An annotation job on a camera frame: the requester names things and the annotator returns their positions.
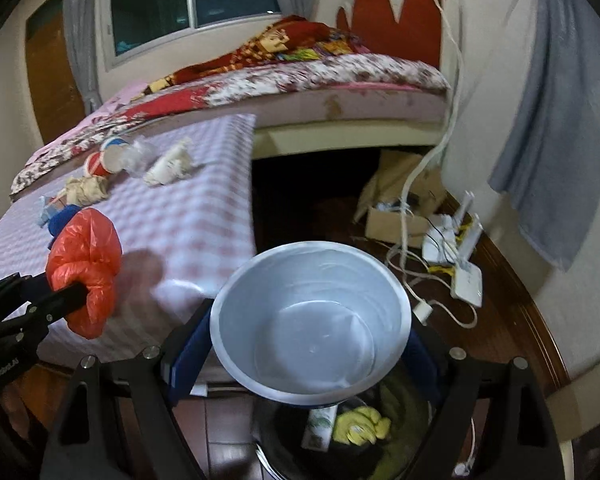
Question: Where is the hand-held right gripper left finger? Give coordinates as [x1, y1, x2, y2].
[40, 297, 221, 480]

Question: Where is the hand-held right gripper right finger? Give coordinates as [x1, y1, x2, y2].
[405, 330, 566, 480]

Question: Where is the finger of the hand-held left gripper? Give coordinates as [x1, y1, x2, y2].
[0, 272, 50, 306]
[22, 284, 88, 328]

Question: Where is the orange plastic bag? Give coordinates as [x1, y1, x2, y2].
[46, 207, 124, 339]

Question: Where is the black trash bin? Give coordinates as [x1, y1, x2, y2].
[252, 385, 453, 480]

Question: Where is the flat white router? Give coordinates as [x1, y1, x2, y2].
[450, 260, 484, 307]

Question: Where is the yellow crumpled wrapper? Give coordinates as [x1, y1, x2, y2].
[332, 406, 392, 445]

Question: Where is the white router with antennas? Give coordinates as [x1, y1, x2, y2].
[422, 192, 483, 267]

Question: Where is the crumpled beige paper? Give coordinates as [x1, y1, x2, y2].
[62, 175, 110, 206]

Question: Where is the white green carton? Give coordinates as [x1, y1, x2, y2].
[302, 405, 338, 453]

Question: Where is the cardboard box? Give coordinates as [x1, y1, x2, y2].
[355, 150, 446, 248]

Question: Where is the red paper cup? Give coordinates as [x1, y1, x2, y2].
[84, 152, 112, 179]

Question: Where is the pink checkered tablecloth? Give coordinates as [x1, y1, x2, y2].
[0, 112, 258, 368]

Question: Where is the blue white paper cup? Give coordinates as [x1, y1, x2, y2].
[101, 137, 132, 165]

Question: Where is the clear plastic wrap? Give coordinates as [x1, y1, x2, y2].
[122, 140, 158, 179]

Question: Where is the crumpled white paper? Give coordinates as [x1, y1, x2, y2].
[144, 137, 201, 187]

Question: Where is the wooden door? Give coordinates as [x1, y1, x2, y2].
[25, 0, 88, 143]

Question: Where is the cream bed base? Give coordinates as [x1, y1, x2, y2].
[252, 119, 448, 161]

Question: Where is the bed with floral blanket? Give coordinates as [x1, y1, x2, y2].
[10, 55, 451, 202]

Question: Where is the red printed blanket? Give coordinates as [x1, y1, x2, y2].
[145, 15, 371, 96]

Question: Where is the white framed window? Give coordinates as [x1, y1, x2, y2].
[97, 0, 283, 70]

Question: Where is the red padded headboard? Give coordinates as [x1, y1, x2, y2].
[335, 0, 443, 68]

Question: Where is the white power cable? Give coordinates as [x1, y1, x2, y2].
[385, 0, 465, 281]

